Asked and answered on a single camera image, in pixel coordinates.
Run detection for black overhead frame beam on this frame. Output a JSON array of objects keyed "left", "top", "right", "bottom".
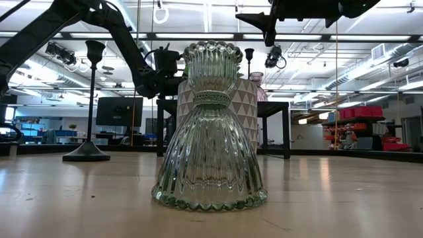
[{"left": 0, "top": 30, "right": 423, "bottom": 43}]

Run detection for black hanging camera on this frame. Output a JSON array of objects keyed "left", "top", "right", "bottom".
[{"left": 264, "top": 44, "right": 287, "bottom": 70}]

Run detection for white hanging ring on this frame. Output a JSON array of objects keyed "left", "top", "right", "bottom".
[{"left": 153, "top": 5, "right": 170, "bottom": 25}]

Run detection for black metal candlestick holder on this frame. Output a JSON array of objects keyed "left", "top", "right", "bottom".
[
  {"left": 244, "top": 48, "right": 255, "bottom": 80},
  {"left": 61, "top": 40, "right": 112, "bottom": 163}
]

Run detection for green glass candle holder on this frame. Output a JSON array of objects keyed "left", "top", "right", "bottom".
[{"left": 151, "top": 40, "right": 268, "bottom": 212}]

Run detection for red storage bins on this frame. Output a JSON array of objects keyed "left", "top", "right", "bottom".
[{"left": 339, "top": 105, "right": 384, "bottom": 120}]

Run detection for green succulent in patterned pot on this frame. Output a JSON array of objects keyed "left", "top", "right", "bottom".
[{"left": 176, "top": 62, "right": 259, "bottom": 153}]

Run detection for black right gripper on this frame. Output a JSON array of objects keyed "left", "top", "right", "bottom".
[{"left": 235, "top": 0, "right": 343, "bottom": 48}]

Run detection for black ceiling-mounted device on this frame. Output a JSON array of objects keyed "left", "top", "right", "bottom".
[{"left": 45, "top": 41, "right": 77, "bottom": 66}]

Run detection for black computer monitor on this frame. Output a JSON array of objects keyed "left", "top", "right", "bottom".
[{"left": 95, "top": 96, "right": 145, "bottom": 128}]

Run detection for pink glass candle holder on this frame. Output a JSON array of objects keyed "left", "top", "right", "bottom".
[{"left": 249, "top": 71, "right": 269, "bottom": 102}]

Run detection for black aluminium table frame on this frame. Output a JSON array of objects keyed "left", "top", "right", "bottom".
[{"left": 0, "top": 141, "right": 423, "bottom": 165}]

